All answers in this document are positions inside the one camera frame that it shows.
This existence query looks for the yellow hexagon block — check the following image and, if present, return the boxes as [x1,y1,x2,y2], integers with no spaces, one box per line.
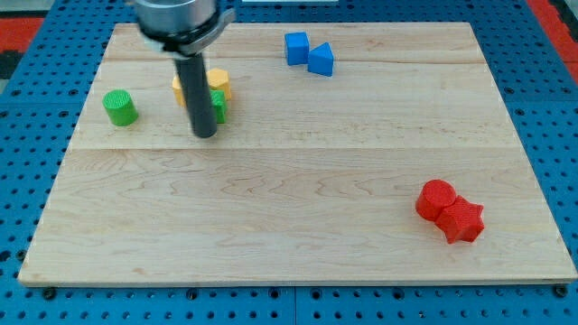
[207,68,232,100]

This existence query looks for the wooden board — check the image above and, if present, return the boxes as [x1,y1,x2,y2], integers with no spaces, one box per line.
[18,23,577,287]

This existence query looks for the red cylinder block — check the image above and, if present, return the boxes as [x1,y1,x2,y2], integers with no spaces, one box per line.
[415,179,457,222]

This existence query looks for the red star block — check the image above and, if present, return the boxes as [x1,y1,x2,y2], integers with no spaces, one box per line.
[435,196,485,244]

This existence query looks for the yellow block behind rod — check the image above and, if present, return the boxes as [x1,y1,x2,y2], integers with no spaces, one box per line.
[172,76,186,107]

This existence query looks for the blue cube block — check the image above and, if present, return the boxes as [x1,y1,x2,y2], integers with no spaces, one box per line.
[284,32,310,66]

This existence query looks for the green cylinder block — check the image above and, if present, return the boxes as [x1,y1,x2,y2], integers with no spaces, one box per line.
[102,89,138,126]

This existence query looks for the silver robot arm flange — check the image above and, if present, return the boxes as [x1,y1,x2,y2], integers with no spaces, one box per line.
[134,0,236,58]

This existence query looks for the blue triangle block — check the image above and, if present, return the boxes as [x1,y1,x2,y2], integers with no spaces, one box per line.
[307,42,334,77]

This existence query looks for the green star block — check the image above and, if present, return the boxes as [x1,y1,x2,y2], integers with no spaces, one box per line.
[210,90,228,124]

